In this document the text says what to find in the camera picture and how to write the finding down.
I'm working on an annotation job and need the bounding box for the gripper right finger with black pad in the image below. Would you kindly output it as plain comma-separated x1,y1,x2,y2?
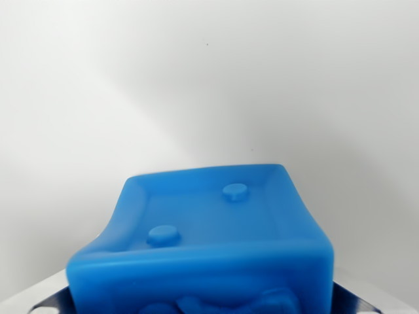
330,280,419,314

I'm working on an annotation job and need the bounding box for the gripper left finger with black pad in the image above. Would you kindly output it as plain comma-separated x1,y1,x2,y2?
0,270,71,314

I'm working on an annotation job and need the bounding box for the blue embossed cube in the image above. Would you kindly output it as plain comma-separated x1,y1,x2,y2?
65,163,335,314

